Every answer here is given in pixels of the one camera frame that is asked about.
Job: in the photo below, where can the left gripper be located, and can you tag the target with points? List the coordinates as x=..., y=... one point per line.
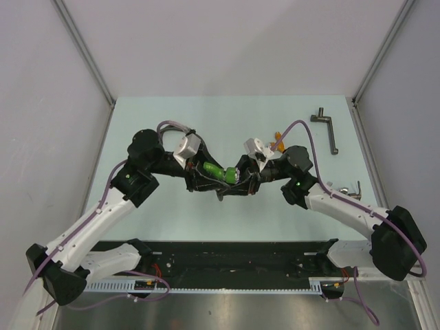
x=194, y=179

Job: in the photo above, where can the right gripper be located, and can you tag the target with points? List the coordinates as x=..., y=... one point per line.
x=250, y=177

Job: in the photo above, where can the green water faucet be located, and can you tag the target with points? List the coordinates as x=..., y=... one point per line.
x=229, y=175

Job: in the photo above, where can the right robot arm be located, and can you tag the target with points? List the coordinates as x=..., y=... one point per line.
x=395, y=243

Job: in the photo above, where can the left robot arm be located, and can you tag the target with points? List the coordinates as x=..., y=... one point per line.
x=66, y=265

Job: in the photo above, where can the orange water faucet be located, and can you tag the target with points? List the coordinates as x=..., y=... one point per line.
x=278, y=144

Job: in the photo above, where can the chrome faucet white fittings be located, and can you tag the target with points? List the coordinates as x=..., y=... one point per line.
x=355, y=193

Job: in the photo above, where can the dark metal faucet spout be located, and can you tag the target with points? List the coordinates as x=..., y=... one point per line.
x=320, y=117

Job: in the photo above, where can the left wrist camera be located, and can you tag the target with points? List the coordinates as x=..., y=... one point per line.
x=187, y=147

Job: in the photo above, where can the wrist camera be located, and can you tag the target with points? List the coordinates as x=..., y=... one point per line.
x=187, y=147
x=258, y=151

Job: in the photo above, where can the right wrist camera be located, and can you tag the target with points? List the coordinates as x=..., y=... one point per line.
x=258, y=151

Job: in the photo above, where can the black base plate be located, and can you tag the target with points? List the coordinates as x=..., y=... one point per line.
x=240, y=265

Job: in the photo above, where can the white slotted cable duct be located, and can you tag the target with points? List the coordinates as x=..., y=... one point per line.
x=143, y=286

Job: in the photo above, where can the left aluminium frame post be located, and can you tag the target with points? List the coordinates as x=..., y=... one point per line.
x=76, y=37

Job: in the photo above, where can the aluminium frame post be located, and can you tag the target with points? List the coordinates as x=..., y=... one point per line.
x=76, y=37
x=395, y=28

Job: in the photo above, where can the right aluminium frame post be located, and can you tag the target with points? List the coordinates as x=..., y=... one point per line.
x=395, y=28

